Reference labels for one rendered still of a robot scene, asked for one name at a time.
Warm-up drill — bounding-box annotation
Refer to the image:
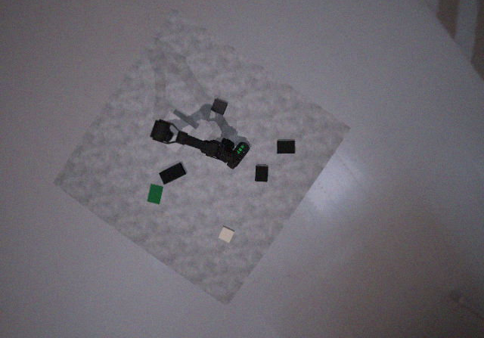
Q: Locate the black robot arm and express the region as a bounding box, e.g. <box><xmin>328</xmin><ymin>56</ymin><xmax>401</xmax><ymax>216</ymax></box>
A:
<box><xmin>150</xmin><ymin>119</ymin><xmax>237</xmax><ymax>163</ymax></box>

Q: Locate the green rectangular block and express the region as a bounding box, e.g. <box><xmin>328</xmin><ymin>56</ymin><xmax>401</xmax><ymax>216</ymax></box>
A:
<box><xmin>147</xmin><ymin>184</ymin><xmax>163</xmax><ymax>204</ymax></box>

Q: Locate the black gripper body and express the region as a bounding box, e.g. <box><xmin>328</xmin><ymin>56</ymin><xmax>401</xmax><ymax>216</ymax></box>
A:
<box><xmin>225</xmin><ymin>158</ymin><xmax>240</xmax><ymax>169</ymax></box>

